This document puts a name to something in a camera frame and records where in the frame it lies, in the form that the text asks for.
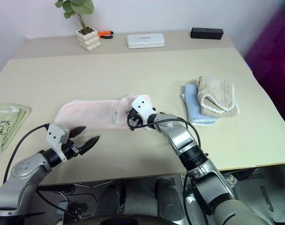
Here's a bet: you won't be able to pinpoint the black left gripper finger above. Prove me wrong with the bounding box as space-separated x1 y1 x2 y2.
69 126 87 139
79 135 100 156

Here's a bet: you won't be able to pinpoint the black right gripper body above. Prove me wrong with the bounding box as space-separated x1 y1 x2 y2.
126 108 143 131

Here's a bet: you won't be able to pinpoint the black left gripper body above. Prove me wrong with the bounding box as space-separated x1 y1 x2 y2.
62 137 84 161

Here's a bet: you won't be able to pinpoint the pink towel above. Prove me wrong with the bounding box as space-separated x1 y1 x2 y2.
53 93 155 131

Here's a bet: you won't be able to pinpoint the light blue folded towel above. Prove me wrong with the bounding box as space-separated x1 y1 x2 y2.
181 84 219 127

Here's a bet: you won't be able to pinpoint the green folded towel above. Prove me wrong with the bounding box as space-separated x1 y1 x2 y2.
0 102 32 154

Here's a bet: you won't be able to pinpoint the beige folded towel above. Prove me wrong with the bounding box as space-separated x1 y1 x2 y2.
196 75 240 116

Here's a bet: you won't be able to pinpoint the dark rounded shape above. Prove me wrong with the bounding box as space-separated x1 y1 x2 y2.
154 178 184 221
95 182 127 217

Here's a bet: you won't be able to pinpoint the white flat case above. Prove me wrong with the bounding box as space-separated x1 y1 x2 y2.
127 33 166 50

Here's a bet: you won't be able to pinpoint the white bubble plant pot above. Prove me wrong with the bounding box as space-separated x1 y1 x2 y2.
75 27 102 52

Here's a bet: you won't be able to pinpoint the black rectangular box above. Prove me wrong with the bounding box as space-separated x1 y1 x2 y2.
190 27 224 40

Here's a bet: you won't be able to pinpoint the green leafy plant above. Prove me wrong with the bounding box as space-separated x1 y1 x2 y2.
54 0 95 33

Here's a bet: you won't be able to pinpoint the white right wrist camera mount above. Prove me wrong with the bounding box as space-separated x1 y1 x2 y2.
130 95 157 128

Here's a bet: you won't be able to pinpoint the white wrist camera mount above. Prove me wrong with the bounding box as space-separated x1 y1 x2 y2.
45 123 71 162
130 95 157 128

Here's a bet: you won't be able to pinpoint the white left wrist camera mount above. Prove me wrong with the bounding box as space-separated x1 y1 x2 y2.
45 123 71 162

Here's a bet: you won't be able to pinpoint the black cable under table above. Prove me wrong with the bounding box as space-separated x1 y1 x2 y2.
36 184 83 220

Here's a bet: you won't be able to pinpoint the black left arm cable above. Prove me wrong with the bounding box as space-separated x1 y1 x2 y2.
3 123 51 179

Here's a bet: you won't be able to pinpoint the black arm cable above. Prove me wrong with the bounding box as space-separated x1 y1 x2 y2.
3 123 51 179
130 118 210 225

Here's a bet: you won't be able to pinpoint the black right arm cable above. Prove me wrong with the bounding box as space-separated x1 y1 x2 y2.
130 118 210 225

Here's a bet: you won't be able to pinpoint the orange handled pliers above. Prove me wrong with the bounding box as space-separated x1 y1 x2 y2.
97 30 114 40

